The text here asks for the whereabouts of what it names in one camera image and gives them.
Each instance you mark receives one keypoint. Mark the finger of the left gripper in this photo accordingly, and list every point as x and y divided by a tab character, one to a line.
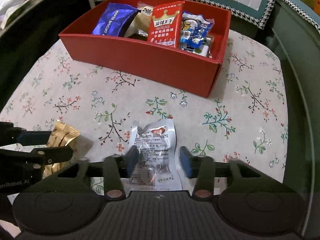
37	153
9	134

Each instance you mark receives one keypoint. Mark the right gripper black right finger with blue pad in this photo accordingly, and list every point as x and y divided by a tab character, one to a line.
201	168

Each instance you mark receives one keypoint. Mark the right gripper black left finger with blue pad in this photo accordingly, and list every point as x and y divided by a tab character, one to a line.
116	167

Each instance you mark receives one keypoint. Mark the gold brown snack packet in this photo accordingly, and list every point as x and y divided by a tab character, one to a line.
61	135

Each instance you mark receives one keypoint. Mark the white silver snack packet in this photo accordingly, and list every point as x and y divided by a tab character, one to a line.
156	169

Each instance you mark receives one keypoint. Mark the blue white candy packet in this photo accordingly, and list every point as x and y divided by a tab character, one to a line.
195	34

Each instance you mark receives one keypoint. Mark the red crown snack packet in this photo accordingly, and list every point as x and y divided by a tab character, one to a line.
165	24

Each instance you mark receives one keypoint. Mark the clear bun pastry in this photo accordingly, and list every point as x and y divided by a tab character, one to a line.
141	23

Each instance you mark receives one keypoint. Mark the dark blue wafer biscuit packet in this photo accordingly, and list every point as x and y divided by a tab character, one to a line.
115	20

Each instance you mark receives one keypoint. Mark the floral tablecloth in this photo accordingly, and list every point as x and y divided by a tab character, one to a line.
245	117

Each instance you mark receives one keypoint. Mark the dark side table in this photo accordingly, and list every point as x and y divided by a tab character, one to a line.
31	34

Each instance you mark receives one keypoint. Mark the red cardboard box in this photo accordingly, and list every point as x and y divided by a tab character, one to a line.
170	66

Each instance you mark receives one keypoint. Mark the green sofa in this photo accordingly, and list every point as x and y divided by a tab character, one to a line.
296	42

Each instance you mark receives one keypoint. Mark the teal houndstooth armrest cover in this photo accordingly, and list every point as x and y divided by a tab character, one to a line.
304	12

